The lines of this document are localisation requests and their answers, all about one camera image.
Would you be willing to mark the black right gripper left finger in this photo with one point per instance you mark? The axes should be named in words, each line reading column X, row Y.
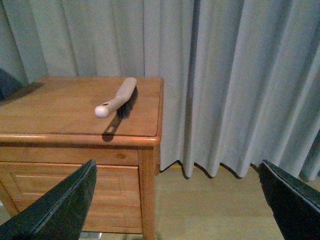
column 60, row 213

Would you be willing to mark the grey curtain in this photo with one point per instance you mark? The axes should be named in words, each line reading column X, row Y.
column 241, row 77

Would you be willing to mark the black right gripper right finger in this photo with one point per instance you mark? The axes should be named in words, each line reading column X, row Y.
column 295, row 205

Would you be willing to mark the wooden nightstand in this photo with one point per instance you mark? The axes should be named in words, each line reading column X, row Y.
column 48, row 129

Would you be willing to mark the beige hand brush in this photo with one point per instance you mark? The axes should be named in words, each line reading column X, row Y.
column 122, row 103

